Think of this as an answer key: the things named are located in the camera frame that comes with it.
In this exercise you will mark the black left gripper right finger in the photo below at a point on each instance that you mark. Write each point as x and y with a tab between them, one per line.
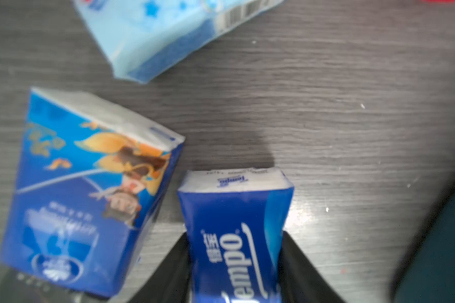
299	280

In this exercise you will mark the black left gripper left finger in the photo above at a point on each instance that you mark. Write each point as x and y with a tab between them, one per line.
171	280

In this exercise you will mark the dark blue Tempo tissue pack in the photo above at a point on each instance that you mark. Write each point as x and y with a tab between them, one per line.
234	220

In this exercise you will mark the blue cartoon tissue pack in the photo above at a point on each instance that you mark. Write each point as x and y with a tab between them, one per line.
91	177

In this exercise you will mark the teal storage box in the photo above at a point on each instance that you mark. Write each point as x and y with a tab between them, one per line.
428	275

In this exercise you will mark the black packet near left gripper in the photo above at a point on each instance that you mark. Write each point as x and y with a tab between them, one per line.
19	287

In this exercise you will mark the light blue tissue pack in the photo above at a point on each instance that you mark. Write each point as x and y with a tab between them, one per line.
142	39

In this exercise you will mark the red plush apple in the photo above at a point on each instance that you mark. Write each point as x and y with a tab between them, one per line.
440	1

